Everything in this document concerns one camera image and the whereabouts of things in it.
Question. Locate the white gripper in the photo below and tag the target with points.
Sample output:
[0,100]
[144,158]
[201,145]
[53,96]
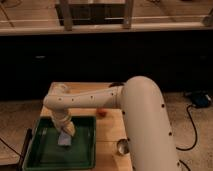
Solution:
[62,122]

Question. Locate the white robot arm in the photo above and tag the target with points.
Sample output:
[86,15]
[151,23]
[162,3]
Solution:
[147,125]

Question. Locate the green plastic tray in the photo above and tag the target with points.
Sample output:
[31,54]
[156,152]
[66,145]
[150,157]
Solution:
[45,154]

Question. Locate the small red object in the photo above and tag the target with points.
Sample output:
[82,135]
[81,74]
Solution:
[102,112]

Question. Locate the dark brown bowl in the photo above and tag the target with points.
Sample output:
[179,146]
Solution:
[114,84]

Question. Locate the small metal cup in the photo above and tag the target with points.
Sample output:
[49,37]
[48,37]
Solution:
[122,147]

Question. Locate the dark blue floor device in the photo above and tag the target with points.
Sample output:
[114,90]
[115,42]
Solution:
[200,99]

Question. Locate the wooden stool frame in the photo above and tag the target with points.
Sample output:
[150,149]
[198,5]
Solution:
[94,14]

